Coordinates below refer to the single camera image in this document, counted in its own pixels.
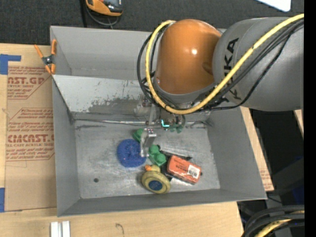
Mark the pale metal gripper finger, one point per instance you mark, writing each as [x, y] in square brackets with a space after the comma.
[147, 139]

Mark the green toy block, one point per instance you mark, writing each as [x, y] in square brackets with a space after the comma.
[158, 155]
[137, 134]

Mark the blue round scrubber sponge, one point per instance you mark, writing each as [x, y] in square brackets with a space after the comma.
[129, 154]

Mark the yellow toy duck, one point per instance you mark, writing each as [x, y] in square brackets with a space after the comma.
[154, 168]

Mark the orange packet with barcode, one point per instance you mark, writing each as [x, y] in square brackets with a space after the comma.
[182, 168]

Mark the grey metal bin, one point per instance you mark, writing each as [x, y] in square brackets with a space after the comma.
[103, 157]

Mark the brown cardboard board, red print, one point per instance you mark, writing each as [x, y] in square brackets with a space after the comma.
[27, 122]

